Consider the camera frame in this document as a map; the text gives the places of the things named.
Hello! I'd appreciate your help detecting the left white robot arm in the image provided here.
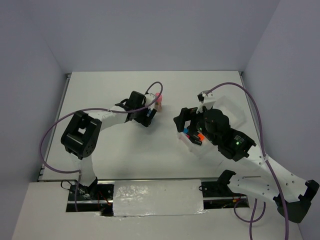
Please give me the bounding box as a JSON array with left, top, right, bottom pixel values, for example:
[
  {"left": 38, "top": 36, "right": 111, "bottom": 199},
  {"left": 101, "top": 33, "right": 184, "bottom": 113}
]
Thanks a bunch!
[{"left": 60, "top": 91, "right": 158, "bottom": 200}]

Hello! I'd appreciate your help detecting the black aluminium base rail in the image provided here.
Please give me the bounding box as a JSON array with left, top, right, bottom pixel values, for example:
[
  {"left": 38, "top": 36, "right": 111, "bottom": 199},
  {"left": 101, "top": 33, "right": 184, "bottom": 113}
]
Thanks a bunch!
[{"left": 65, "top": 178, "right": 249, "bottom": 217}]

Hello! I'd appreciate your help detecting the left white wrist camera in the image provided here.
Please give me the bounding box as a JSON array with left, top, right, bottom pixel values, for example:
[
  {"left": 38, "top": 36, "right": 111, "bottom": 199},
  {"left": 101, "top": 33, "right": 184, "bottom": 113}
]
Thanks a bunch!
[{"left": 144, "top": 93, "right": 157, "bottom": 108}]

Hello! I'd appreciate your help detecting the pink lid small bottle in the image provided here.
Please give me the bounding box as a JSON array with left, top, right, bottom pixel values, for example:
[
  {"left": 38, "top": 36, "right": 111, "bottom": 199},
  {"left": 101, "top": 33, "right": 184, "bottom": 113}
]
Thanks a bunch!
[{"left": 155, "top": 92, "right": 163, "bottom": 112}]

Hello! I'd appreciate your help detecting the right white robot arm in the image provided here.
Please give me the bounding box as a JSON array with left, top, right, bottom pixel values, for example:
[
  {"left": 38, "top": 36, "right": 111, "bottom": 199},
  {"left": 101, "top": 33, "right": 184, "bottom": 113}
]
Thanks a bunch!
[{"left": 173, "top": 107, "right": 320, "bottom": 223}]

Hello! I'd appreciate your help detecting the blue tape roll tub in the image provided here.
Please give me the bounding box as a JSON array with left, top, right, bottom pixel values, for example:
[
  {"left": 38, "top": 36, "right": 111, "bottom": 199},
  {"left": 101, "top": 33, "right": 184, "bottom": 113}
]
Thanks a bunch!
[{"left": 146, "top": 109, "right": 157, "bottom": 121}]

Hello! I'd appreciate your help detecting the white foil front panel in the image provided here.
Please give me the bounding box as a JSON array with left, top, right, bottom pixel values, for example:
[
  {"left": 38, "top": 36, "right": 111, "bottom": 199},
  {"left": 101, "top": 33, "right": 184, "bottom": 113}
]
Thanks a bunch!
[{"left": 112, "top": 179, "right": 205, "bottom": 217}]

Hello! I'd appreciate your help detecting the translucent white compartment tray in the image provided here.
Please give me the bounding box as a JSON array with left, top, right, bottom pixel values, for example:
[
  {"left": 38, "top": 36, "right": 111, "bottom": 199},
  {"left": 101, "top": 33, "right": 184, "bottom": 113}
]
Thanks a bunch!
[{"left": 177, "top": 96, "right": 246, "bottom": 158}]

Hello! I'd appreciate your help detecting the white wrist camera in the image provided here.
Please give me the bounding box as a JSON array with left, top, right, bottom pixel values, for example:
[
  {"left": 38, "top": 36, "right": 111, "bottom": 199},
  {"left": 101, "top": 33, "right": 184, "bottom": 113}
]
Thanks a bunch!
[
  {"left": 144, "top": 93, "right": 157, "bottom": 108},
  {"left": 196, "top": 91, "right": 216, "bottom": 114}
]

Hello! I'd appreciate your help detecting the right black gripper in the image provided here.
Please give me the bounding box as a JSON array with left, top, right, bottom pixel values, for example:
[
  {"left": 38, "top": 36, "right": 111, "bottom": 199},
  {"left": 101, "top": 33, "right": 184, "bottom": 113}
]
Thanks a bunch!
[{"left": 173, "top": 103, "right": 218, "bottom": 145}]

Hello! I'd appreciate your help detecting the orange cap highlighter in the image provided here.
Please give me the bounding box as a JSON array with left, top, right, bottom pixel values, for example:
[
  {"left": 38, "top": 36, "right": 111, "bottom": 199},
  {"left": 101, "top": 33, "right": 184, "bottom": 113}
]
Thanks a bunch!
[{"left": 188, "top": 133, "right": 205, "bottom": 146}]

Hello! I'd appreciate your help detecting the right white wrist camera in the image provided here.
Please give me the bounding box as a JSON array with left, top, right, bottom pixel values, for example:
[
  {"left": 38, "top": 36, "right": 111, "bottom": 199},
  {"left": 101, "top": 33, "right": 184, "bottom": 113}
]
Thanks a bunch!
[{"left": 196, "top": 91, "right": 216, "bottom": 114}]

